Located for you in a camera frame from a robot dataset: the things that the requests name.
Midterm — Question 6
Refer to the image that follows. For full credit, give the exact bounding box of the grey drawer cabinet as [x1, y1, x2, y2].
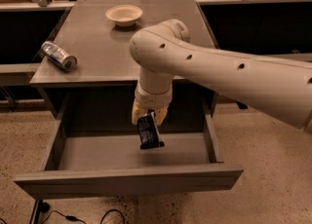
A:
[31, 0, 214, 135]

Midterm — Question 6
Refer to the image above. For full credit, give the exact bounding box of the black power adapter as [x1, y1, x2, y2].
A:
[29, 200, 50, 224]

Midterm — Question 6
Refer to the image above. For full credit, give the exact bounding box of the silver blue drink can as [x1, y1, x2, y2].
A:
[41, 41, 77, 72]

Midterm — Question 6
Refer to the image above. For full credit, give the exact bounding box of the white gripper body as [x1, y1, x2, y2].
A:
[135, 85, 173, 110]

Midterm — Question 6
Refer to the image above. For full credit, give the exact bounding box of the black floor cable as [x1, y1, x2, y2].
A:
[0, 208, 126, 224]

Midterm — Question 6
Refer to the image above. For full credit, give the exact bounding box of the white paper bowl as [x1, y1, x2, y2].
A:
[106, 5, 142, 27]

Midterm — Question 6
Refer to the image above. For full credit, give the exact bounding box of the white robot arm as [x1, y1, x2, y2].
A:
[130, 19, 312, 131]

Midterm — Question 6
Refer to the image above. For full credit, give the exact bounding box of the open grey top drawer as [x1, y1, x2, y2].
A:
[15, 110, 243, 200]

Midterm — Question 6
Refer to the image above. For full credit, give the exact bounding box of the dark blue rxbar wrapper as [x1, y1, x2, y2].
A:
[136, 111, 165, 150]

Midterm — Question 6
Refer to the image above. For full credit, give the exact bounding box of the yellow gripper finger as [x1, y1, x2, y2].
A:
[132, 99, 147, 125]
[155, 106, 168, 126]

